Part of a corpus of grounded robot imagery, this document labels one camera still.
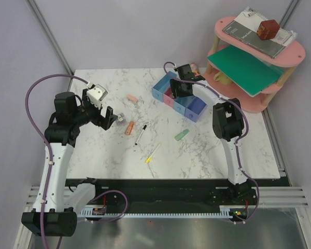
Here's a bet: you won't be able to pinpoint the light blue drawer box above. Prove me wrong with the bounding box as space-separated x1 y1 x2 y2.
173 95 194 116

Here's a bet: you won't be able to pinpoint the yellow marker pen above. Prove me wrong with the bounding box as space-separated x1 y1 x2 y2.
146 143 162 163

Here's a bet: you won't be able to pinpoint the pink capped glue bottle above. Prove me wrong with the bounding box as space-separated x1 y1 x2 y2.
190 63 200 77

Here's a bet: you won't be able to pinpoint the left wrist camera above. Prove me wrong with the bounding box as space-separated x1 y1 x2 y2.
87 85 108 109

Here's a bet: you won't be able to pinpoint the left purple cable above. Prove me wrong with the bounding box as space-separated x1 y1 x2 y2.
25 73 94 249

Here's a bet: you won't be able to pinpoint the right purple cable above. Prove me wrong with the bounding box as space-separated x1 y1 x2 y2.
163 61 261 225

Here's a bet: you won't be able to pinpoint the white paper sheets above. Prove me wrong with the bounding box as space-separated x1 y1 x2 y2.
234 7 298 45

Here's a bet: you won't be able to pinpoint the purple cable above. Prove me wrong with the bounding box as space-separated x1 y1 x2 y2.
25 73 94 249
163 61 261 225

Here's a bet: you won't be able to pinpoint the grey setup guide booklet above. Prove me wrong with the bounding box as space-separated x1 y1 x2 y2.
223 21 288 59

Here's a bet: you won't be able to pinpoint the red brown cube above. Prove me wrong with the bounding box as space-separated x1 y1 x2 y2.
257 20 280 40

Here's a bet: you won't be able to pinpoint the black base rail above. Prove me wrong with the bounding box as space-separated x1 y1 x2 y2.
59 178 292 216

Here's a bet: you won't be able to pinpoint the pink wooden shelf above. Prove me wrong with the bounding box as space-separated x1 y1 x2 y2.
204 17 306 113

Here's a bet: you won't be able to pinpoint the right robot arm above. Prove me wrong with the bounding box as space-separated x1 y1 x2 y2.
163 62 259 205

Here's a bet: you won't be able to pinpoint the white cable duct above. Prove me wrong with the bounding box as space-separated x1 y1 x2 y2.
77 206 233 219

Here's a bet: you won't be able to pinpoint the orange correction tape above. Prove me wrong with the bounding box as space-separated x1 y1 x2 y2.
124 121 135 135

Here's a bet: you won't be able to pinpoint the green board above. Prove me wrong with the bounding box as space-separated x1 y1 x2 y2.
208 45 284 96

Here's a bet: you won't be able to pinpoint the pink eraser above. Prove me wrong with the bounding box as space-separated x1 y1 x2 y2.
127 94 138 103

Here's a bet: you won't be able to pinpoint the purple drawer box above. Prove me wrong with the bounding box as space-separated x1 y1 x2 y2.
185 97 207 122

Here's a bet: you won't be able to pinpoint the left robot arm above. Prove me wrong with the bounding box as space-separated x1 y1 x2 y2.
21 85 117 237

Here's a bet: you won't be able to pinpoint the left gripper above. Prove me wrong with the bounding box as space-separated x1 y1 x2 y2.
72 89 117 130

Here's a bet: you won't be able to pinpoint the pink drawer box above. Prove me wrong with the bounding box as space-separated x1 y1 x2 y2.
163 87 175 108

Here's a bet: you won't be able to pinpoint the black marker pen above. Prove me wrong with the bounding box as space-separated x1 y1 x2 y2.
135 124 147 146

